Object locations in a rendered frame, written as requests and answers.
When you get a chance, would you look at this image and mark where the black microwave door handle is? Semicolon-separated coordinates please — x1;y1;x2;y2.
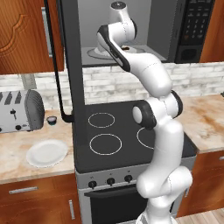
43;0;75;124

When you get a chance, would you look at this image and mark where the grey wall outlet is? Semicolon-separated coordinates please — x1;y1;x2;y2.
20;73;37;90

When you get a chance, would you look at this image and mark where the silver toaster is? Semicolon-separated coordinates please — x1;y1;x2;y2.
0;88;46;135

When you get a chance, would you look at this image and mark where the small dark cup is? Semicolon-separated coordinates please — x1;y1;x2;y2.
46;115;59;127

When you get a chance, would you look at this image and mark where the black glass hob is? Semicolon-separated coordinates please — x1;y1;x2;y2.
73;100;199;175

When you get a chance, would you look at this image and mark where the black oven door handle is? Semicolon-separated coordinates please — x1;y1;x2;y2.
83;185;141;200

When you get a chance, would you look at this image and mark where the black microwave oven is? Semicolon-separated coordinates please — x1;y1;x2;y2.
57;0;217;68

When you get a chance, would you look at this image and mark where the black oven door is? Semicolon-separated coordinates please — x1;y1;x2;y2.
83;186;178;224

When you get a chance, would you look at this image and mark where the wooden base cupboard door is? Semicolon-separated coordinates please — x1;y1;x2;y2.
0;193;82;224
176;168;224;219

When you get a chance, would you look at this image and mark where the wooden wall cupboard door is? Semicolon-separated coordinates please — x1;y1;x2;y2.
0;0;66;75

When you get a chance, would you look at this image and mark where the white plate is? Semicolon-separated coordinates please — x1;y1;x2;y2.
25;138;69;169

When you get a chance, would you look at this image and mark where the silver oven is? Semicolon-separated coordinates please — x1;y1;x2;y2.
74;156;197;224

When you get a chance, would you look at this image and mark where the grey microwave turntable plate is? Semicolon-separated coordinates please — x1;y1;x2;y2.
87;45;147;61

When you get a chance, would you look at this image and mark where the wooden drawer front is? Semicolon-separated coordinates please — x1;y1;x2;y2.
0;173;78;206
191;150;224;178

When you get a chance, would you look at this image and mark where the dark grey microwave door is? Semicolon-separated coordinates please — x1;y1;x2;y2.
57;0;87;124

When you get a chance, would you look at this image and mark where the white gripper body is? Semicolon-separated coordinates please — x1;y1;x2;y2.
96;39;111;57

